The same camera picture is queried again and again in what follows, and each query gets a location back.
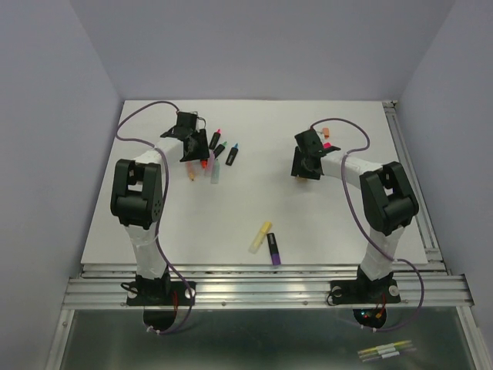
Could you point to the aluminium rail frame front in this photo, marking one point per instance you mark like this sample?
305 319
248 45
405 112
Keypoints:
264 286

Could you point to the pens on lower shelf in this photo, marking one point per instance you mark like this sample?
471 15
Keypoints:
390 350

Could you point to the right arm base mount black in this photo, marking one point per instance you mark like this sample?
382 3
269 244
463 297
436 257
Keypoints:
374 296

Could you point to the black highlighter pink tip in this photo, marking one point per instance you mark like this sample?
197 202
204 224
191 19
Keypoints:
214 139

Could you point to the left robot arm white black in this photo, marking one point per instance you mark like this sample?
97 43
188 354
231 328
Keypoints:
140 186

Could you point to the pastel orange yellow highlighter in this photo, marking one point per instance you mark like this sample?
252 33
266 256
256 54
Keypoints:
190 167

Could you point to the aluminium rail right side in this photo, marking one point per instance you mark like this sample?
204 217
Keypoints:
430 243

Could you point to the pastel green highlighter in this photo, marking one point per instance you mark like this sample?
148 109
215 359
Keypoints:
215 172

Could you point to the pastel purple highlighter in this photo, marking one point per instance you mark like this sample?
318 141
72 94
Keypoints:
209 164

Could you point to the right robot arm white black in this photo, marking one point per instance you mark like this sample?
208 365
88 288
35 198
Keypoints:
380 197

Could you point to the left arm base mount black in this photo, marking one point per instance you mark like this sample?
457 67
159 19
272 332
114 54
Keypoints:
167 305

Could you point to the black highlighter blue cap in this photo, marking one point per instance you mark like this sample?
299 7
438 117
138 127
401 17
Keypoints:
232 155

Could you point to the black highlighter purple cap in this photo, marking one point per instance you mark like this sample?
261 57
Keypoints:
273 249

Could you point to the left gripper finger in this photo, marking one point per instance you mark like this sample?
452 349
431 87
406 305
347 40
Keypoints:
189 149
200 145

